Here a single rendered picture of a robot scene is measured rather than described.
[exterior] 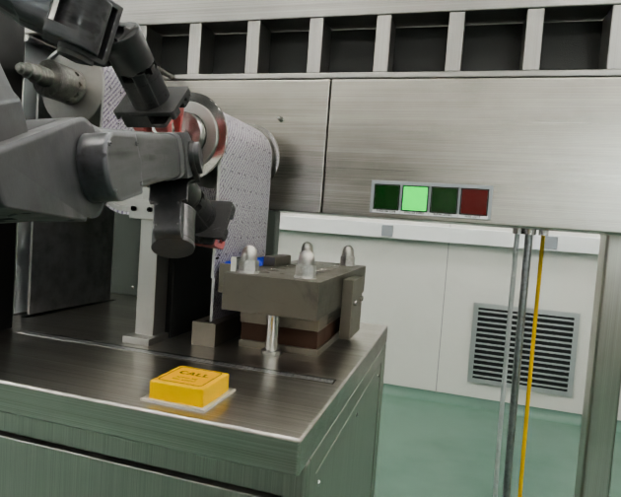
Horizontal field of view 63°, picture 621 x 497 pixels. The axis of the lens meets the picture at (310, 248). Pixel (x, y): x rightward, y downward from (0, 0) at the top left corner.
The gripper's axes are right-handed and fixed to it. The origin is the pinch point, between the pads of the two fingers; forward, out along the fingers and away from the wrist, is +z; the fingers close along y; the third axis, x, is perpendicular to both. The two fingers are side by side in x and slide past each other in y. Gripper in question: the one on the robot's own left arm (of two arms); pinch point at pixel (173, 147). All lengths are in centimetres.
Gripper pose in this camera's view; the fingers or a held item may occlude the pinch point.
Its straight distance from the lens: 86.6
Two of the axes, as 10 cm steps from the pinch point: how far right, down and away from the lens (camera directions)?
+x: 2.4, -7.7, 5.9
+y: 9.5, 0.8, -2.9
